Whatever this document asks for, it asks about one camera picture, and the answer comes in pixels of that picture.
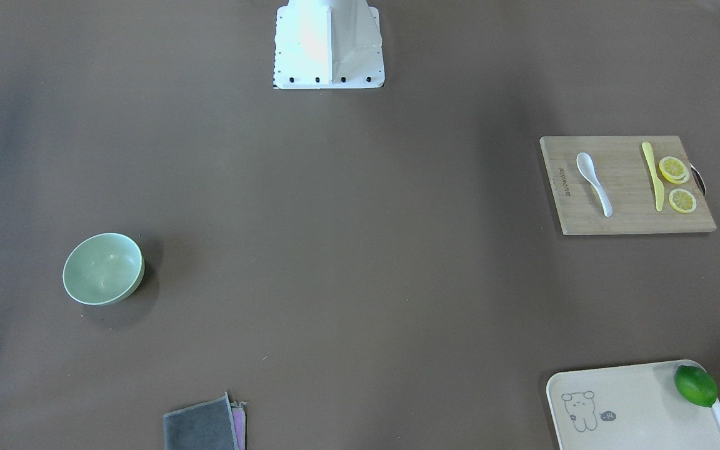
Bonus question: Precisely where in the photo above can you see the stacked lemon slices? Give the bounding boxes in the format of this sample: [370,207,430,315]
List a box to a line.
[658,156,691,185]

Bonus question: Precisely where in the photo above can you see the white ceramic spoon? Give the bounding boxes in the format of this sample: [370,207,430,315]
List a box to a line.
[576,152,613,218]

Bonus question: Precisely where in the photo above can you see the yellow plastic knife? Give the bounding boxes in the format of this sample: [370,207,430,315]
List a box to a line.
[642,141,665,213]

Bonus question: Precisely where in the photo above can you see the green bowl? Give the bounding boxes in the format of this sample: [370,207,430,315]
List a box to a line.
[62,232,145,306]

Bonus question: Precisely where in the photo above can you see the green lime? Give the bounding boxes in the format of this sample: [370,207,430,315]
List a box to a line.
[674,365,718,408]

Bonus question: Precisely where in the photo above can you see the grey folded cloth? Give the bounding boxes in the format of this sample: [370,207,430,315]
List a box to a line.
[163,392,248,449]

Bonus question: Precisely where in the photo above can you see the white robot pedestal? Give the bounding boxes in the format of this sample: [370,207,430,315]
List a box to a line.
[272,1,386,89]

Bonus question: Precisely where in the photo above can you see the bamboo cutting board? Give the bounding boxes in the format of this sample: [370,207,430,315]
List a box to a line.
[540,136,717,234]

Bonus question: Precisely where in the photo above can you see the lemon slice single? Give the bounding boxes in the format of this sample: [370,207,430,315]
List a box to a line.
[668,188,698,214]

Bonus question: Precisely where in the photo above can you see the cream rabbit tray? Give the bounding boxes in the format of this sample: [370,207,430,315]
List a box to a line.
[546,359,720,449]

